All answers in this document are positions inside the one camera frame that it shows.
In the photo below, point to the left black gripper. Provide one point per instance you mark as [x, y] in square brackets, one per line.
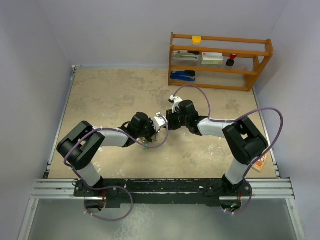
[150, 122]

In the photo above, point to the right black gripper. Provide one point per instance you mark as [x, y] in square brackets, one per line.
[170, 116]

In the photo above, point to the metal keyring with keys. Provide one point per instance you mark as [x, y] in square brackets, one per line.
[148, 141]

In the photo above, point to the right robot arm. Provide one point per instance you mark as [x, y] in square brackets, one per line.
[244, 139]

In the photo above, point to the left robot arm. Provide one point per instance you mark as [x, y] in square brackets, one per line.
[81, 144]

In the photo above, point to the blue stapler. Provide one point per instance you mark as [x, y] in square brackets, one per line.
[184, 75]

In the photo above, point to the grey stapler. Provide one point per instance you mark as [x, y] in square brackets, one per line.
[185, 55]

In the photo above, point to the white red box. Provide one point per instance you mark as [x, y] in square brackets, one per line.
[212, 58]

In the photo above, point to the wooden shelf rack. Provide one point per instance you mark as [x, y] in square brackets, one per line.
[224, 63]

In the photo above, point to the black red bottle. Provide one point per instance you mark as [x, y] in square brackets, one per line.
[231, 61]

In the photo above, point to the yellow cap container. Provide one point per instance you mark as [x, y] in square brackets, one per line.
[196, 40]

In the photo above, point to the orange key tag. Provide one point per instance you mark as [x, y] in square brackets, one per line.
[259, 165]

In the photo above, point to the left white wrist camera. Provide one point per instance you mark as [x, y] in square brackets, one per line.
[159, 122]

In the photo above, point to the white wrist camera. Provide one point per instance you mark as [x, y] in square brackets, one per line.
[159, 122]
[175, 101]

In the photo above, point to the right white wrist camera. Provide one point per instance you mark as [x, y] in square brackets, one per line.
[175, 101]

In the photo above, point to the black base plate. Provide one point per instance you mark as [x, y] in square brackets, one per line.
[214, 192]

